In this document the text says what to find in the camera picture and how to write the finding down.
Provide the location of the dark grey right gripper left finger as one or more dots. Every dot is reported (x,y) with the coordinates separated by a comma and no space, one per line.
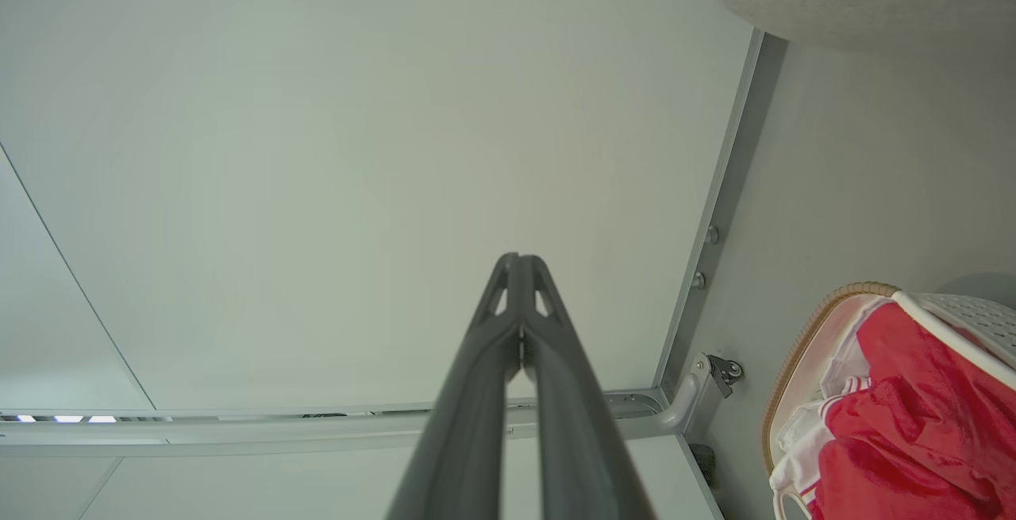
(464,425)

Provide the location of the white lined wicker basket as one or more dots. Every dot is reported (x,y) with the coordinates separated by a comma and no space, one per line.
(976,321)

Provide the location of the red cloth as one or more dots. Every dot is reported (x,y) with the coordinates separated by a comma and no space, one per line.
(913,425)

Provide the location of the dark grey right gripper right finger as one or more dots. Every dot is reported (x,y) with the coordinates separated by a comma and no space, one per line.
(579,441)

